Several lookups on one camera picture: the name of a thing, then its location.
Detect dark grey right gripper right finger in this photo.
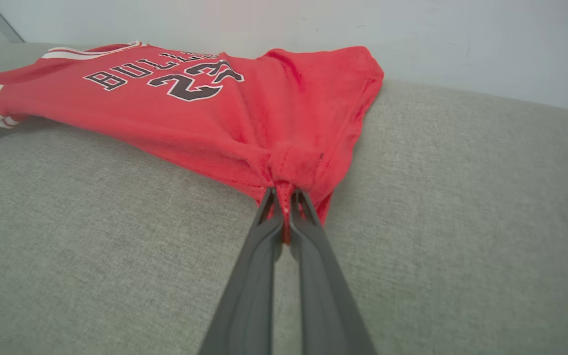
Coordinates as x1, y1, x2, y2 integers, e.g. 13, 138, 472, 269
288, 189, 378, 355

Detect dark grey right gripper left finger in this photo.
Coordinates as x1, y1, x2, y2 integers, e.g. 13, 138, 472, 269
199, 186, 284, 355

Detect red basketball jersey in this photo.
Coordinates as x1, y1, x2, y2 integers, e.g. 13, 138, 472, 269
0, 40, 385, 245

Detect grey fabric sofa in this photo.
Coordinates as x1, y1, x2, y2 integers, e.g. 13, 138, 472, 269
0, 42, 568, 355

